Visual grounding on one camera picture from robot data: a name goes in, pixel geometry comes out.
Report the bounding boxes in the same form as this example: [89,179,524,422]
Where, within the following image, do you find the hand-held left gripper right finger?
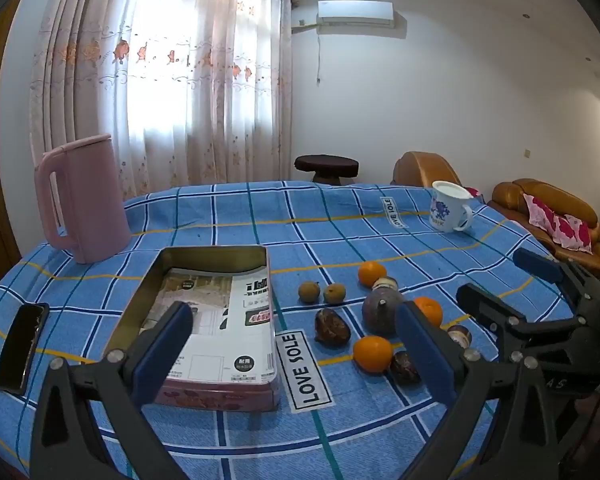
[394,301,581,480]

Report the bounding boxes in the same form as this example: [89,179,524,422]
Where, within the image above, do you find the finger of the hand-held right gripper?
[512,247,600,311]
[456,283,587,356]

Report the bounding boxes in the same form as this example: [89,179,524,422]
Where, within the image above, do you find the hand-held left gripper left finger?
[28,301,196,480]

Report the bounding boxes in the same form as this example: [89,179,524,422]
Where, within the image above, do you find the orange tangerine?
[352,336,394,374]
[357,261,388,289]
[412,297,444,328]

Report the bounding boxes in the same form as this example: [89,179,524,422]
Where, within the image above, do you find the purple passion fruit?
[362,287,406,336]

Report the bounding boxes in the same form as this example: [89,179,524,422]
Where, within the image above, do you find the rectangular metal tin box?
[101,246,283,413]

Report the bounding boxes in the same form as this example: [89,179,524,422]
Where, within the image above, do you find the glossy dark brown chestnut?
[390,351,422,387]
[314,308,352,345]

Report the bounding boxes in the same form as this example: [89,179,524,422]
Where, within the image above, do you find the brown leather sofa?
[487,178,600,276]

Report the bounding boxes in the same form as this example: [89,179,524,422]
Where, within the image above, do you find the printed paper sheet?
[140,267,277,386]

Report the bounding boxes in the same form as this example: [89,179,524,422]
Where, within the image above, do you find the white mug with blue flowers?
[428,180,475,233]

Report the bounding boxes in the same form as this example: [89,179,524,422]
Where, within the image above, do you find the black smartphone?
[0,302,50,395]

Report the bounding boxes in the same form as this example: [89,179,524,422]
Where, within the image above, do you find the blue checked tablecloth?
[0,180,600,480]

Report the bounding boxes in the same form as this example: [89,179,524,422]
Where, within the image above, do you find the pink plastic kettle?
[34,134,131,264]

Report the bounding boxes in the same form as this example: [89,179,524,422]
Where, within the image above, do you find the dark round stool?
[294,155,360,185]

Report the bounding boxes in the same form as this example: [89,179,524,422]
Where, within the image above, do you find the sheer floral curtain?
[30,0,296,196]

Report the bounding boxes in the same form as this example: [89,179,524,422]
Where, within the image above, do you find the white wall air conditioner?
[316,0,396,29]

